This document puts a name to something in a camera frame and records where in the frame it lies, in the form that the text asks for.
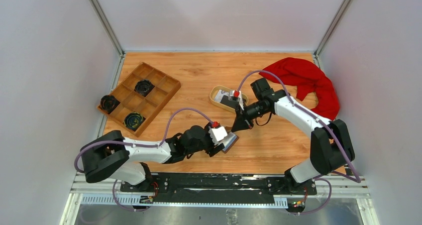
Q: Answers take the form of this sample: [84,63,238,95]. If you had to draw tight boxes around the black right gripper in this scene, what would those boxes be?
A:
[231,101,270,132]

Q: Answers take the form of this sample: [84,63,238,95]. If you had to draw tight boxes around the brown leather card holder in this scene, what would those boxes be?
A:
[221,132,239,153]

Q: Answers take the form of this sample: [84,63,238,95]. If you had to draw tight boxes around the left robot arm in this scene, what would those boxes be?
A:
[74,124,236,192]

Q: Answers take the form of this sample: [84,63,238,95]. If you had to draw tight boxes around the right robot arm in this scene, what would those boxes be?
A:
[231,78,355,194]

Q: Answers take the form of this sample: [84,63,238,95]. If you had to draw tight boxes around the black card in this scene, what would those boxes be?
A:
[220,95,238,109]

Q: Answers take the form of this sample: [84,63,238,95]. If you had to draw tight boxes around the beige oval tray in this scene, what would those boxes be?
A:
[209,86,238,113]

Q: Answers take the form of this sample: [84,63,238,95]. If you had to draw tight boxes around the red cloth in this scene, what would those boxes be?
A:
[263,57,340,120]

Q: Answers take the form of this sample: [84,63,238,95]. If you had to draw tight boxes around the wooden compartment tray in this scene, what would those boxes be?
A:
[98,62,181,137]

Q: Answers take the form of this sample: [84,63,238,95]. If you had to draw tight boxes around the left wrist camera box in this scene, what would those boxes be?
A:
[209,126,227,145]

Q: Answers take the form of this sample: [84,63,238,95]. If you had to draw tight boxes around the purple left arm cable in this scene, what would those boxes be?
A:
[74,108,221,174]

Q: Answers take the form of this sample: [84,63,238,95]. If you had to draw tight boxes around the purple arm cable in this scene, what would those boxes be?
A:
[74,108,221,174]
[236,70,362,216]

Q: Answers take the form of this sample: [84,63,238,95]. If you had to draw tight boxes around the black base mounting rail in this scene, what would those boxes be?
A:
[120,173,317,205]

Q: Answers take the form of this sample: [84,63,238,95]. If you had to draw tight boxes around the black coiled cable roll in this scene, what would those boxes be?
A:
[124,112,146,132]
[100,95,120,114]
[134,80,155,97]

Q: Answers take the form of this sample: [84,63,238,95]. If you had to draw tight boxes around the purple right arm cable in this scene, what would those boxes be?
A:
[236,70,362,216]

